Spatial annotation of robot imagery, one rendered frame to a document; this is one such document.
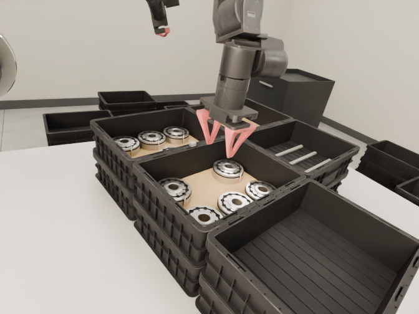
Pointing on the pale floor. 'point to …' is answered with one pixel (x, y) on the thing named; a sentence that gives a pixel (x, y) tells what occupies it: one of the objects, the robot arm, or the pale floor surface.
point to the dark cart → (293, 95)
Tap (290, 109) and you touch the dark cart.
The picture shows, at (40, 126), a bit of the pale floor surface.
